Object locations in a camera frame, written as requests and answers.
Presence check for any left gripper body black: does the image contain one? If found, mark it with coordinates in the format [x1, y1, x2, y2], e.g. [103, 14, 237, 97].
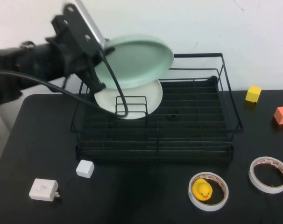
[46, 3, 104, 79]

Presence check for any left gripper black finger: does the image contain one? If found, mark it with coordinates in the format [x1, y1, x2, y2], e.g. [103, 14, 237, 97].
[82, 66, 107, 94]
[101, 46, 116, 58]

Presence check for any pale green plate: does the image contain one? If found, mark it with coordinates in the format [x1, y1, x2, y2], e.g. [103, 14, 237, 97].
[94, 34, 174, 90]

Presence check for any cream plate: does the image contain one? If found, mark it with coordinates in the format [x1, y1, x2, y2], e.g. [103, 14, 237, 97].
[94, 78, 163, 120]

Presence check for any white cube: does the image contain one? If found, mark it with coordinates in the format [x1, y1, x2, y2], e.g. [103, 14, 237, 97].
[76, 160, 95, 179]

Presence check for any yellow rubber duck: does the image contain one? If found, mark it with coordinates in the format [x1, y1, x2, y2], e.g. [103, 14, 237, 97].
[192, 178, 213, 201]

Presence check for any yellow cube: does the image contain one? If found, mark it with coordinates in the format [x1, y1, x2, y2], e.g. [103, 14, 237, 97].
[245, 85, 262, 104]

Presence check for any white tape roll around duck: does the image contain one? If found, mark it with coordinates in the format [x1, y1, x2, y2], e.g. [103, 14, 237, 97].
[188, 172, 229, 212]

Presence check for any orange cube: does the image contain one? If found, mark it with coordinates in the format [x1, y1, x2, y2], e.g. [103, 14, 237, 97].
[273, 105, 283, 127]

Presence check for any empty white tape roll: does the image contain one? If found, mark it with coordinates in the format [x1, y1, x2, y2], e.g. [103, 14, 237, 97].
[248, 156, 283, 194]

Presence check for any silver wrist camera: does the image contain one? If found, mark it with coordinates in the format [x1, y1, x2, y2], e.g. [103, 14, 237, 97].
[72, 0, 107, 49]

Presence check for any black cable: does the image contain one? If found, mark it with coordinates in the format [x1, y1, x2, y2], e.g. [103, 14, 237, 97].
[0, 52, 129, 117]

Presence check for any black wire dish rack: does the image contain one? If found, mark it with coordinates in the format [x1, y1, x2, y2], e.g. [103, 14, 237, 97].
[70, 53, 244, 154]
[75, 77, 234, 165]

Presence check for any white wall charger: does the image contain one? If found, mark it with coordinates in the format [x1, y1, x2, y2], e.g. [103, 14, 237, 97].
[28, 178, 61, 201]

